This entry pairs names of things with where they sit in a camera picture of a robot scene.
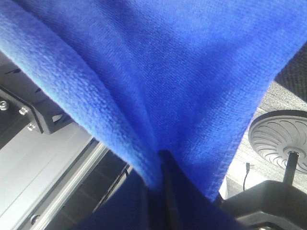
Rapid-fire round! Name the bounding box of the blue microfibre towel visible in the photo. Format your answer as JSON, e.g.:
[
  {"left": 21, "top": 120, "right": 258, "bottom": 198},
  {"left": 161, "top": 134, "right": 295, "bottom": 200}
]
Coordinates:
[{"left": 0, "top": 0, "right": 307, "bottom": 230}]

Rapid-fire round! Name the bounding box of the black chair base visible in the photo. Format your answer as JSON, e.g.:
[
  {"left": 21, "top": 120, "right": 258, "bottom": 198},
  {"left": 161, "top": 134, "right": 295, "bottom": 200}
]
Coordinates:
[{"left": 248, "top": 110, "right": 307, "bottom": 184}]

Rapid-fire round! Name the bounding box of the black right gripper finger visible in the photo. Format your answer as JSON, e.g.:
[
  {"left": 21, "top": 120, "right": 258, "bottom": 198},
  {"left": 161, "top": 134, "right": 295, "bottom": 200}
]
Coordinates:
[{"left": 159, "top": 150, "right": 240, "bottom": 230}]

